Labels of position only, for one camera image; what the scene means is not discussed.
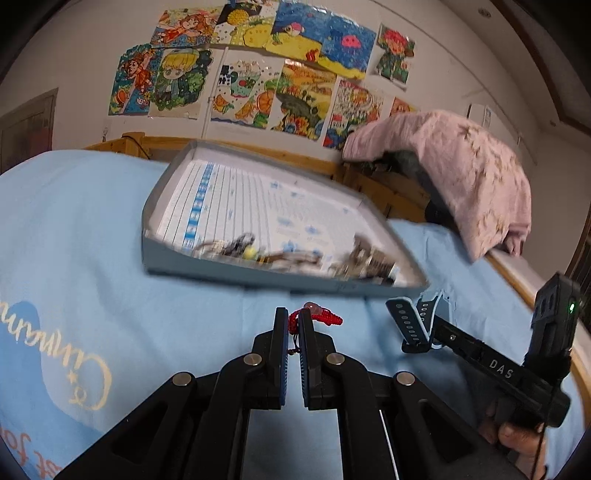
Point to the light blue printed bedsheet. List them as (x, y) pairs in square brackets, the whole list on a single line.
[(86, 334)]

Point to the light blue wristwatch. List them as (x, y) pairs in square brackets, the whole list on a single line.
[(417, 320)]

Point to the yellow moon drawing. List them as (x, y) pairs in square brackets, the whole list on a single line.
[(245, 24)]

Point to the blond boy drawing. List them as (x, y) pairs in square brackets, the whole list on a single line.
[(180, 80)]

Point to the red-haired character drawing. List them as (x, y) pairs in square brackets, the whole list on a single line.
[(397, 52)]

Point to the grey cardboard tray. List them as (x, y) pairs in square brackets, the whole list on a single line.
[(232, 216)]

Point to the pink floral blanket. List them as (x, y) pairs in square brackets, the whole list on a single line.
[(479, 177)]

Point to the right hand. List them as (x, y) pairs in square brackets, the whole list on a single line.
[(530, 445)]

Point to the fish and cup drawing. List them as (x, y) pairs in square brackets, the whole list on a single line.
[(245, 88)]

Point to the orange-haired girl drawing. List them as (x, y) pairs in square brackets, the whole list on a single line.
[(134, 81)]

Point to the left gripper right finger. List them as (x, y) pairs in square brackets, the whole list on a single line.
[(391, 427)]

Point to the blue sea drawing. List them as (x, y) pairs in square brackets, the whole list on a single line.
[(319, 37)]

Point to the wooden bed frame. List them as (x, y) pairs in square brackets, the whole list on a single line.
[(162, 148)]

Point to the mermaid girl drawing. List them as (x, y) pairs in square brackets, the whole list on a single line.
[(185, 27)]

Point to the colourful crowd drawing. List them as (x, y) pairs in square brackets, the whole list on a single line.
[(353, 108)]

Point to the turtle landscape drawing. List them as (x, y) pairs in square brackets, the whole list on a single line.
[(303, 96)]

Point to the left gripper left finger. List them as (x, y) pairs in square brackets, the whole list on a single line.
[(194, 427)]

